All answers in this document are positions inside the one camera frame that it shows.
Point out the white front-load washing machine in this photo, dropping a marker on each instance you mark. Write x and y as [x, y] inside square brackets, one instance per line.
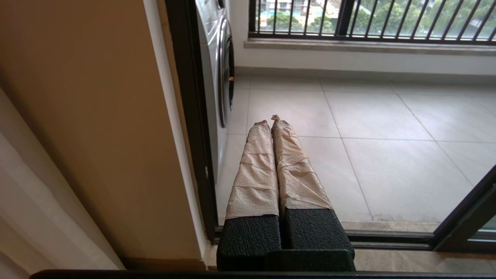
[211, 58]

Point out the grey stone window sill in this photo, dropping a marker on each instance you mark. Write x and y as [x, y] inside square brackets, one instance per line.
[348, 47]

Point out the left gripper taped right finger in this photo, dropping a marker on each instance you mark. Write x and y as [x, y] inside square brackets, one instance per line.
[302, 186]

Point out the black metal balcony railing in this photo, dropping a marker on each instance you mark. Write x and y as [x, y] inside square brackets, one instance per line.
[387, 38]

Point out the dark framed sliding glass door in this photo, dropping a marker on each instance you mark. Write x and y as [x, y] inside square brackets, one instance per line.
[461, 217]

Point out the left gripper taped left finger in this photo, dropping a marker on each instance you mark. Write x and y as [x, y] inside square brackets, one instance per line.
[252, 186]

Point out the beige curtain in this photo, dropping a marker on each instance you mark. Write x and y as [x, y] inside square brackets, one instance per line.
[31, 213]

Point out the black window frame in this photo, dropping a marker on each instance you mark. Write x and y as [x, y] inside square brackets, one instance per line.
[345, 15]

